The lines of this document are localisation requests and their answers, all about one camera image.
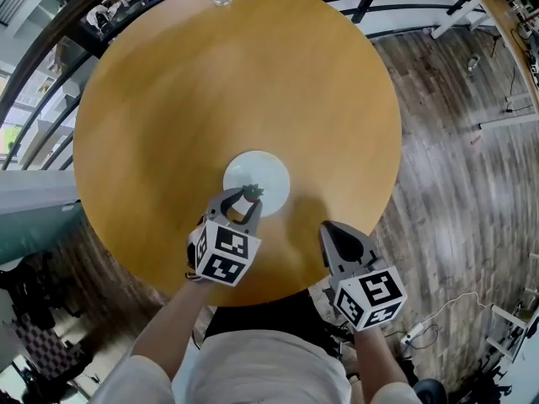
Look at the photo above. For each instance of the white desk with wooden top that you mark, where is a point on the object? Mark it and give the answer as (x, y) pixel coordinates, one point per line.
(501, 23)

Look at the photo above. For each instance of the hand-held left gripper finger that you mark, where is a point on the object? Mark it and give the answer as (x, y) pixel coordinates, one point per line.
(254, 215)
(221, 202)

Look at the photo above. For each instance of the person's left forearm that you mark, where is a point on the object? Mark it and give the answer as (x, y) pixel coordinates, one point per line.
(172, 326)

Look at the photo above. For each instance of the dark metal railing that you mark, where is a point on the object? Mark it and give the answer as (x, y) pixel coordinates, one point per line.
(50, 40)

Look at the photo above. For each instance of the round wooden table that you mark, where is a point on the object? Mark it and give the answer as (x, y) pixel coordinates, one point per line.
(210, 99)

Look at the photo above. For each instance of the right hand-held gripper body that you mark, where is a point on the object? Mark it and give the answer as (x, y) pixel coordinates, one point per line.
(370, 297)

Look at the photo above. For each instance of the white round plate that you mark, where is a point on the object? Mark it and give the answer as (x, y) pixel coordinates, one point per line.
(257, 171)

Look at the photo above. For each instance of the red strawberry with green leaves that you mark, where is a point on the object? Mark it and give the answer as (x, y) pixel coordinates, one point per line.
(252, 192)

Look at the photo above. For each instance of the teal glass partition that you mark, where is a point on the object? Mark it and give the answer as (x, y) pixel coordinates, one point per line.
(33, 213)

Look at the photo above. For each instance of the person's right forearm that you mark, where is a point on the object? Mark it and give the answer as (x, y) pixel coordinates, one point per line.
(375, 360)

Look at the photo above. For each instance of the white power strip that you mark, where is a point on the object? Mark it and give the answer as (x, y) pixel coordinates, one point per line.
(412, 334)

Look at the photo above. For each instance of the person's white shirt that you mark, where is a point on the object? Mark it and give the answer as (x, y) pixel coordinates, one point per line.
(261, 368)

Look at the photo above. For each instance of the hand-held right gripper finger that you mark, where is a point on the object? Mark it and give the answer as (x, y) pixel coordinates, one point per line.
(332, 246)
(355, 244)

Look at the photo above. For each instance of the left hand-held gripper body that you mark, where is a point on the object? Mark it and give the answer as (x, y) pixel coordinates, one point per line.
(223, 255)

